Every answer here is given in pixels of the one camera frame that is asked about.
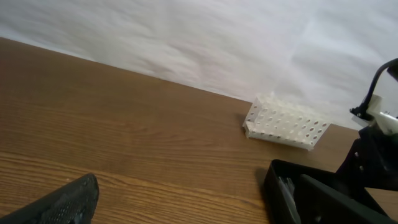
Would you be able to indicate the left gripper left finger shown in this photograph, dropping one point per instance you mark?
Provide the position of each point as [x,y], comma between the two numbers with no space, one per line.
[65,202]

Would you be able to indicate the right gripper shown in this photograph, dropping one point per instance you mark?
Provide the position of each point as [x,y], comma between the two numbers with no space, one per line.
[376,158]

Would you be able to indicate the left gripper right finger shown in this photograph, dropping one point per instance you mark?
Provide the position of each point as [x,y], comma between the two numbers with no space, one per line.
[329,205]

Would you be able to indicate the black tray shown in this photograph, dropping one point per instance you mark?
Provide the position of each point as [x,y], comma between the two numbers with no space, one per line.
[273,186]

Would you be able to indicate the white test tube rack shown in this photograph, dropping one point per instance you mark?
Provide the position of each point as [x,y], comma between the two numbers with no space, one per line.
[286,124]

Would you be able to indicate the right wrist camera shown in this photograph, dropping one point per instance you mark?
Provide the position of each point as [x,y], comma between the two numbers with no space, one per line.
[381,115]

